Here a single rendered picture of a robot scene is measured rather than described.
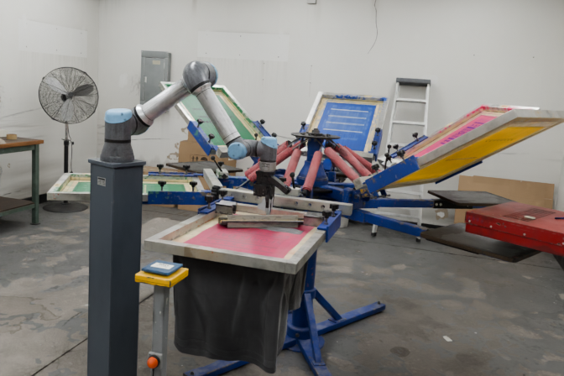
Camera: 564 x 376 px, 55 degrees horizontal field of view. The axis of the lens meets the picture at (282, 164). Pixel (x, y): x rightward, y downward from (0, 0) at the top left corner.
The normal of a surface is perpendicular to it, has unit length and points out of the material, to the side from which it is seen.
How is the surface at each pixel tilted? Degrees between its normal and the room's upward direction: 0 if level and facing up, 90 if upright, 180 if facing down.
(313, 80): 90
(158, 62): 90
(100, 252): 90
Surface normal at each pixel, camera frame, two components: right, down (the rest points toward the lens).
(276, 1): -0.29, 0.12
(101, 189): -0.59, 0.07
